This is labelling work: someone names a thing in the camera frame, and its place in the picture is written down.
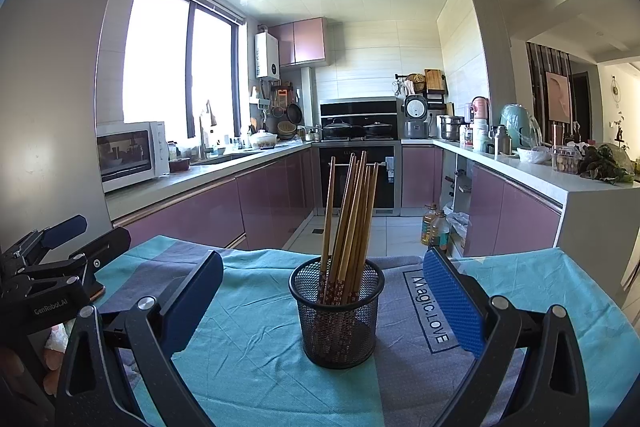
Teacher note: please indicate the white plastic canister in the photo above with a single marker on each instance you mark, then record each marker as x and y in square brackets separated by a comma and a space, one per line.
[482, 136]

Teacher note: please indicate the bunch of wooden chopsticks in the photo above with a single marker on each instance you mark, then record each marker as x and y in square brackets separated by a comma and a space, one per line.
[355, 217]

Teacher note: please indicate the kitchen window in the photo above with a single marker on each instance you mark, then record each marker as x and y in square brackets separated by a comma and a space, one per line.
[160, 57]

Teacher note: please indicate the grey refrigerator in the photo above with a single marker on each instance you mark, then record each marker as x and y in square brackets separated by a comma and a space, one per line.
[60, 82]

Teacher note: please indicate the green leafy vegetables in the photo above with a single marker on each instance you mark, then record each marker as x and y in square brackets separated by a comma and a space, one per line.
[607, 164]

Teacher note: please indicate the white wall water heater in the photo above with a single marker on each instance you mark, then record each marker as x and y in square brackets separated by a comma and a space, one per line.
[267, 57]

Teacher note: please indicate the red label jar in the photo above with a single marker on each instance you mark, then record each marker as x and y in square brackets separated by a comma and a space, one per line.
[468, 135]

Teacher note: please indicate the person's left hand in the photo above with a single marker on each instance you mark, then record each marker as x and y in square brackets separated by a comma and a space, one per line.
[52, 367]

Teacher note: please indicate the black wok with lid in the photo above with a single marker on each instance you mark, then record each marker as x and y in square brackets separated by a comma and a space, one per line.
[342, 129]

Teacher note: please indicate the purple wall cabinet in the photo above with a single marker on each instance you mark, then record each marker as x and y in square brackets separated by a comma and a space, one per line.
[305, 42]

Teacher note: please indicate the black mesh utensil holder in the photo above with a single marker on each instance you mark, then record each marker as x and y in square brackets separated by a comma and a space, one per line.
[340, 337]

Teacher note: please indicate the clear plastic bag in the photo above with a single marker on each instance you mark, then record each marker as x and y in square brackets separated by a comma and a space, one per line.
[457, 222]

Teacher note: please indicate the woven rack basket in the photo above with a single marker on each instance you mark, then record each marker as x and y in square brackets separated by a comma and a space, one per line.
[416, 83]

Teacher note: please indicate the white countertop oven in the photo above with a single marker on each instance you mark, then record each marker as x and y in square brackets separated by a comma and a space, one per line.
[130, 154]

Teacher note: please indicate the dark striped partition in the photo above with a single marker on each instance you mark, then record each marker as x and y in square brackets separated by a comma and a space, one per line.
[536, 92]

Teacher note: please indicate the dark purple bowl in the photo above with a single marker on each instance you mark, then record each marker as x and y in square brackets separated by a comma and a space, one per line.
[179, 165]

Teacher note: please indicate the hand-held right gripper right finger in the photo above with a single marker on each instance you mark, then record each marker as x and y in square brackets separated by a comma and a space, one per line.
[452, 302]

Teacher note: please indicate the small steel kettle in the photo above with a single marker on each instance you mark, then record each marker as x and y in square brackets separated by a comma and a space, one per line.
[311, 134]

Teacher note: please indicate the dark cooking oil bottle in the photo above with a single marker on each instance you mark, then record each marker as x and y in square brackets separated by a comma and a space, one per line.
[439, 234]

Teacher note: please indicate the round wall clock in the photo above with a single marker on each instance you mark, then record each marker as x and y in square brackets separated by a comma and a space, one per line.
[616, 88]

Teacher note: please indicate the white casserole pot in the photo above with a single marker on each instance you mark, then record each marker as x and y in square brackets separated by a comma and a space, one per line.
[263, 140]

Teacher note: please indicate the pink electric kettle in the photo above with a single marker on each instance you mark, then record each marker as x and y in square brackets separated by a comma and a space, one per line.
[479, 109]

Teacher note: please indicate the round bamboo basket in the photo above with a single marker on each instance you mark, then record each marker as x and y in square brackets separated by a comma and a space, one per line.
[287, 130]

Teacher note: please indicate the black wall rack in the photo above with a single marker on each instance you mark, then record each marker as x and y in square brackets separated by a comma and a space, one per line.
[435, 99]

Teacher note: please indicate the black hanging frying pan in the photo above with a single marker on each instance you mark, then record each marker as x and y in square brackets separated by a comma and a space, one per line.
[294, 113]

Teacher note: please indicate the orange hanging grater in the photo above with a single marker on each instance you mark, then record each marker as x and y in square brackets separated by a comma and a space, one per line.
[283, 96]

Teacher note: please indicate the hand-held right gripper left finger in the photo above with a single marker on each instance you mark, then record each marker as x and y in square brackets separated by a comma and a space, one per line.
[192, 307]

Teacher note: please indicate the clear plastic food box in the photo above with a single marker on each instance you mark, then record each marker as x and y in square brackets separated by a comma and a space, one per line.
[566, 159]

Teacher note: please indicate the black integrated stove oven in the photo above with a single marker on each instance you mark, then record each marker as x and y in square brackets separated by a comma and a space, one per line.
[360, 187]

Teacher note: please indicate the wooden cutting board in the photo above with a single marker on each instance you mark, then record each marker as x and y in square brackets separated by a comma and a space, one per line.
[433, 79]

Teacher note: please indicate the teal and grey tablecloth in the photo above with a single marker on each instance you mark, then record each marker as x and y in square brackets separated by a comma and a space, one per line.
[250, 357]

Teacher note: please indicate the pink framed wall picture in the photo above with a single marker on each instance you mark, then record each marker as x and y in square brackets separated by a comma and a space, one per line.
[558, 97]

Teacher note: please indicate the purple kitchen base cabinet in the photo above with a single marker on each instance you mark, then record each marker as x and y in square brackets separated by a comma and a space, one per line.
[525, 217]
[200, 212]

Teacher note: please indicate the yellow cooking oil bottle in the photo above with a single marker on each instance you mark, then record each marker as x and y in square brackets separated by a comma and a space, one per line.
[428, 229]

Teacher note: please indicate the steel thermos bottle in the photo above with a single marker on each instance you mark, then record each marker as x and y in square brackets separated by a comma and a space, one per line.
[502, 140]

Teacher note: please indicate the grey rice cooker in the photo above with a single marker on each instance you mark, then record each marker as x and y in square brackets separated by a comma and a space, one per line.
[416, 117]

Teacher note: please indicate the black pan with lid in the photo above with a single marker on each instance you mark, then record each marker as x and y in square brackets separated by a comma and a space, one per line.
[380, 130]

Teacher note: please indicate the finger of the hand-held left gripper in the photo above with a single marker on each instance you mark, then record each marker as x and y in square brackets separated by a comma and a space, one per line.
[107, 249]
[65, 229]

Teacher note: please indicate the stainless steel pot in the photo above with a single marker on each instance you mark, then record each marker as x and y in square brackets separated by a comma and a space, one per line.
[452, 129]

